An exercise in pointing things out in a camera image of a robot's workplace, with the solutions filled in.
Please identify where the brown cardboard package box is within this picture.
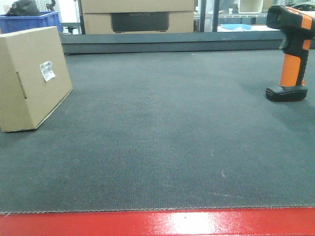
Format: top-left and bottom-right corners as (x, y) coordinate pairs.
(0, 27), (73, 132)

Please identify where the orange black barcode scanner gun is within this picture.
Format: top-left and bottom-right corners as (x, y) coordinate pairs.
(265, 5), (315, 102)

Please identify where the large cardboard box with window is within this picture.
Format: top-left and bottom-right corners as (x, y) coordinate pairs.
(81, 0), (195, 34)

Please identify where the dark grey conveyor belt mat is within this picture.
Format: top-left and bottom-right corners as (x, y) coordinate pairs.
(0, 50), (315, 213)

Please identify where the light blue tray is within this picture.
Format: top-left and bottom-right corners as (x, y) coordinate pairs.
(218, 24), (253, 32)

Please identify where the black bag in bin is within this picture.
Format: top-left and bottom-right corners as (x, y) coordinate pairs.
(5, 0), (40, 17)

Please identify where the blue plastic bin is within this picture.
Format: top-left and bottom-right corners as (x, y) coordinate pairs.
(0, 11), (63, 33)

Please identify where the dark grey raised conveyor rail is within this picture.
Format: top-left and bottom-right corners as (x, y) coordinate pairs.
(60, 31), (284, 54)

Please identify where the red metal conveyor frame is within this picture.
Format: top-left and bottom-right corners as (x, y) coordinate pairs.
(0, 207), (315, 236)

